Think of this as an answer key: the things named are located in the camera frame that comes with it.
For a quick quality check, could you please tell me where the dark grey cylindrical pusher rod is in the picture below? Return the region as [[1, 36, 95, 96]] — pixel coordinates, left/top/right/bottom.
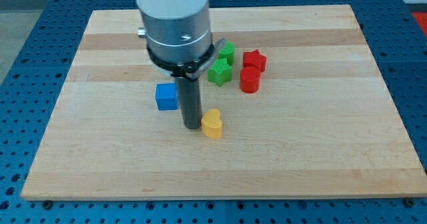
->
[[175, 77, 202, 129]]

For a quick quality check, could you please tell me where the red star block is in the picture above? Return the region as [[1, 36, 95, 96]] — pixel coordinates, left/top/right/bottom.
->
[[243, 49, 267, 72]]

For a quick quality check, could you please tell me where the green cylinder block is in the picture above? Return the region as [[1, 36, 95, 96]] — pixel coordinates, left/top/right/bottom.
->
[[218, 41, 236, 65]]

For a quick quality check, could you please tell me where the blue cube block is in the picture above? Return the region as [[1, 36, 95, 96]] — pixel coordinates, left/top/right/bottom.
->
[[155, 83, 178, 111]]

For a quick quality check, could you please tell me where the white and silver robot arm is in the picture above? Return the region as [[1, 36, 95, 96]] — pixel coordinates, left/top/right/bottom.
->
[[135, 0, 214, 129]]

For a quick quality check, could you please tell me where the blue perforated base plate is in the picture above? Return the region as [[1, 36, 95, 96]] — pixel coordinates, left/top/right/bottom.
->
[[1, 0, 426, 223]]

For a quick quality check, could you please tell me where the yellow heart block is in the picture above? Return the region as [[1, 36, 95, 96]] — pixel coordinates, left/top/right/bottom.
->
[[201, 109, 223, 139]]

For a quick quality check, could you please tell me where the wooden board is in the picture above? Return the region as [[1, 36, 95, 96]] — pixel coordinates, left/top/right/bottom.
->
[[21, 5, 426, 201]]

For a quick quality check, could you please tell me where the green star block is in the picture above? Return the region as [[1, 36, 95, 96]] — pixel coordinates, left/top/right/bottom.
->
[[207, 58, 232, 87]]

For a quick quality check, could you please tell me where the red cylinder block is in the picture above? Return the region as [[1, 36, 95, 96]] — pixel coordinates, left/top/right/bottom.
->
[[240, 67, 261, 93]]

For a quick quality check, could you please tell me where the black clamp with grey lever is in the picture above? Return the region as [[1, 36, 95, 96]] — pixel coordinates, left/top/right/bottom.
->
[[147, 39, 226, 80]]

